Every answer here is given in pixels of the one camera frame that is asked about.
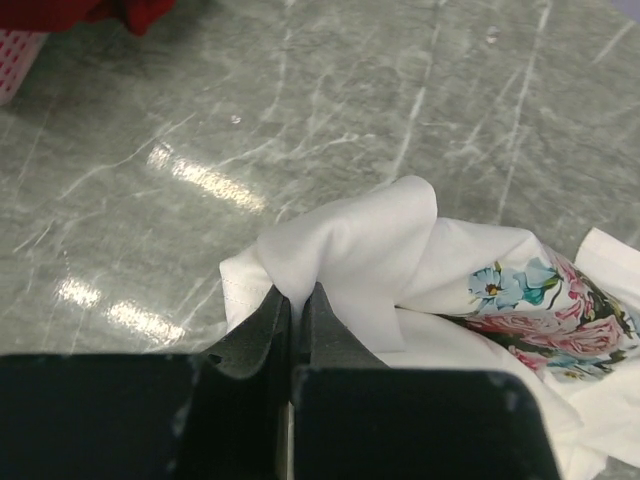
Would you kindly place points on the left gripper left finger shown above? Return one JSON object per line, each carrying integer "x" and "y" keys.
{"x": 244, "y": 351}

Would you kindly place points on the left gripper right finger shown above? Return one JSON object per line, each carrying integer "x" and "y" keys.
{"x": 322, "y": 340}

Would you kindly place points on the dark red t shirt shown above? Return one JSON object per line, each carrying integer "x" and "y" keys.
{"x": 53, "y": 16}

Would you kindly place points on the white plastic laundry basket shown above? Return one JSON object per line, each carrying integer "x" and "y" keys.
{"x": 18, "y": 51}

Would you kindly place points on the white floral t shirt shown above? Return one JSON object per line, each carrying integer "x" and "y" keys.
{"x": 420, "y": 290}

